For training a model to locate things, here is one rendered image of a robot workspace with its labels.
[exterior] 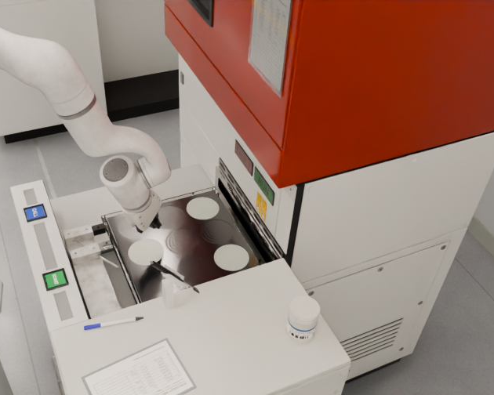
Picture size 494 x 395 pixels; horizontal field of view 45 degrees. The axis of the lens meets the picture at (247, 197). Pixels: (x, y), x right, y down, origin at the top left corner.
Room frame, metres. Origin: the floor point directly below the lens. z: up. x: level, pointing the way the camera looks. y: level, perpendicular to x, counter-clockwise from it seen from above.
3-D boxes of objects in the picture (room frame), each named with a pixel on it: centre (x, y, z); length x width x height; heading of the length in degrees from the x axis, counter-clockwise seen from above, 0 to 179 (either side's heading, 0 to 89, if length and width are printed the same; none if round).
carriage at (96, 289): (1.04, 0.40, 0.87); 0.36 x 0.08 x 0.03; 28
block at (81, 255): (1.11, 0.44, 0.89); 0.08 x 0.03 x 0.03; 118
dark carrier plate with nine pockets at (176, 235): (1.18, 0.18, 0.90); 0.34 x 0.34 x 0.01; 28
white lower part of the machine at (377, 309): (1.62, -0.23, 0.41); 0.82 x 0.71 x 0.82; 28
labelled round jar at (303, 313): (0.86, -0.16, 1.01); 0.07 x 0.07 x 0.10
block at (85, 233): (1.18, 0.48, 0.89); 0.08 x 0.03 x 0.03; 118
